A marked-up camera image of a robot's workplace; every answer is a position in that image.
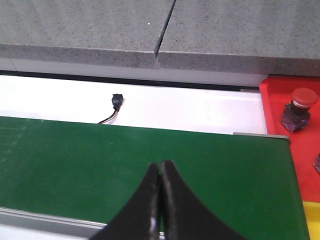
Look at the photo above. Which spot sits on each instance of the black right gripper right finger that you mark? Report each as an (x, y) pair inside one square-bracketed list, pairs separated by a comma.
[(185, 217)]

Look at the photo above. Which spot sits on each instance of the red plastic tray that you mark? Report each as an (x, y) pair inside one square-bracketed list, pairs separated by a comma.
[(276, 91)]

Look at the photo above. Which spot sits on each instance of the green conveyor belt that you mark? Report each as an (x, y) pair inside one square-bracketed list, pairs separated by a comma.
[(89, 172)]

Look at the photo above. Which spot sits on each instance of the red push button front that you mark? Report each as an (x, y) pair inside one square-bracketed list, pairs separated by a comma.
[(316, 164)]

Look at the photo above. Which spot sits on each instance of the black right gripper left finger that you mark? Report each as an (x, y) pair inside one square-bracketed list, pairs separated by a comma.
[(140, 218)]

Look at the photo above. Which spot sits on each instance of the yellow plastic tray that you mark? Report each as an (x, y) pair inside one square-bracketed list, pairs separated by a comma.
[(312, 213)]

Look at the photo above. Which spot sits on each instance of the red mushroom push button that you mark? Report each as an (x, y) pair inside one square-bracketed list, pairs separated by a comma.
[(296, 115)]

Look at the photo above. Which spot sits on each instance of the grey stone slab left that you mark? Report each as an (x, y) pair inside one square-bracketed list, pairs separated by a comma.
[(116, 33)]

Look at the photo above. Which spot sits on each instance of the grey stone slab right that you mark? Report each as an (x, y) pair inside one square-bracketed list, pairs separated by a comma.
[(278, 37)]

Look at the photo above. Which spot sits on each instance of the grey stone slab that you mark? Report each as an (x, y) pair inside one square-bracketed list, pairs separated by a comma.
[(278, 37), (116, 33)]

